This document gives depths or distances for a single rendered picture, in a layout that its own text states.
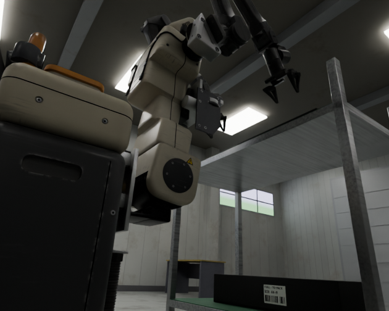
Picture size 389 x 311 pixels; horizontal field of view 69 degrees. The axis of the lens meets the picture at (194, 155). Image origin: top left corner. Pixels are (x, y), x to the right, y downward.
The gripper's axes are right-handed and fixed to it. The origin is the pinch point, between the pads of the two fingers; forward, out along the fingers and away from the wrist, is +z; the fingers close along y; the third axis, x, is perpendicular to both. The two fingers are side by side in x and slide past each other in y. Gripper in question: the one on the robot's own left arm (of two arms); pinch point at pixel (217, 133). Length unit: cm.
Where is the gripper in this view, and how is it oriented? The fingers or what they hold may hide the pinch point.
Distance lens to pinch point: 144.2
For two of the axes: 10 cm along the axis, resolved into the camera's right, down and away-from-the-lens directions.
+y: -5.8, 2.9, 7.6
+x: -7.5, 1.8, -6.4
